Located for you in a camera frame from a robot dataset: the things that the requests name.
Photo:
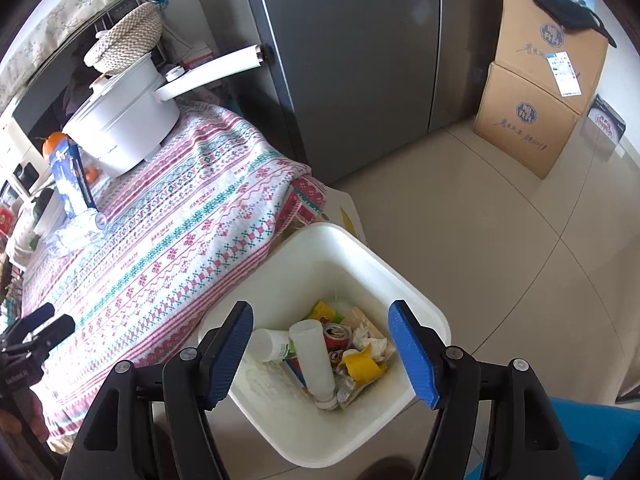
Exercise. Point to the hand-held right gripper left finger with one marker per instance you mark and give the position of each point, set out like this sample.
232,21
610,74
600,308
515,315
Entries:
227,355

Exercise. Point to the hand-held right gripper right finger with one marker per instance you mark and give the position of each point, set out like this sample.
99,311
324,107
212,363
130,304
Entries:
415,355

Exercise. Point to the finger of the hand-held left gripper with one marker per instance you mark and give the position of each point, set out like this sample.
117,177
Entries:
50,335
30,322

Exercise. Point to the white bottle green label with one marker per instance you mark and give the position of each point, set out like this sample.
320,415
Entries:
267,345

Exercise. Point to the yellow wrapper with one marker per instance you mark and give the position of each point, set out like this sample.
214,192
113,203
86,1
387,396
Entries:
362,367

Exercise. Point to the silver foil wrapper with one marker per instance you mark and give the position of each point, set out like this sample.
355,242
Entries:
347,390

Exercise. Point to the red drink can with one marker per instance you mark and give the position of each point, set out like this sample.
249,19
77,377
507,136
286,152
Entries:
337,342

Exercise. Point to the tall plain white bottle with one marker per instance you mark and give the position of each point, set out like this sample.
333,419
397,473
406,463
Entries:
312,355

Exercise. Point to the white plastic bin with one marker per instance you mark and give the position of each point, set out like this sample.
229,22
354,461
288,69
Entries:
325,260

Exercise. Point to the person's left hand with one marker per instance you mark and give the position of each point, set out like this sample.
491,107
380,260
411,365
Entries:
37,417

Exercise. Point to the crumpled clear plastic bottle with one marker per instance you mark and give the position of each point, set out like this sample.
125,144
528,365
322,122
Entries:
80,232

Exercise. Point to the white jar dark lid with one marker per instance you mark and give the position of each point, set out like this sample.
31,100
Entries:
50,220

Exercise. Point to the patterned knit tablecloth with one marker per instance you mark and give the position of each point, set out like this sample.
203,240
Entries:
175,240

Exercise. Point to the blue printed carton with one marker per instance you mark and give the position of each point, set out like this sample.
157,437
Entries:
72,180

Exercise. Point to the yellow printed bag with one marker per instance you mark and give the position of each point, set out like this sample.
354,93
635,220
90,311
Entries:
352,220

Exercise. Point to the small orange fruit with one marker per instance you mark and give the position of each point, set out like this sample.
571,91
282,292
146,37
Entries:
90,174

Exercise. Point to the large orange fruit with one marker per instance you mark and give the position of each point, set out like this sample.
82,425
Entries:
54,144

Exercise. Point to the white microwave oven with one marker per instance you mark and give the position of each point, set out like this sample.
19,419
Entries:
15,140

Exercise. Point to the blue plastic container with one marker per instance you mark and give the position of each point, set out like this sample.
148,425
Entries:
600,430

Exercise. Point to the white electric pot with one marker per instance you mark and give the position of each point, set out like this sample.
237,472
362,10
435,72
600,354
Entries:
120,125

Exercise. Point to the white red small box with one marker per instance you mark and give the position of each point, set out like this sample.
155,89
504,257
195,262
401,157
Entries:
197,55

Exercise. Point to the grey refrigerator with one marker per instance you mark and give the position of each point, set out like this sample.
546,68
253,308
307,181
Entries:
350,60

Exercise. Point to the small dark printed box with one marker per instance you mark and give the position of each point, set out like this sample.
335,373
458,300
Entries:
607,120

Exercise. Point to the floral cover cloth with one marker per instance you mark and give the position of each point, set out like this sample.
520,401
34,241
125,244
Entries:
65,5

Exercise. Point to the black cloth bag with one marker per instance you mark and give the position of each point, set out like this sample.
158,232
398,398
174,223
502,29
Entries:
565,10

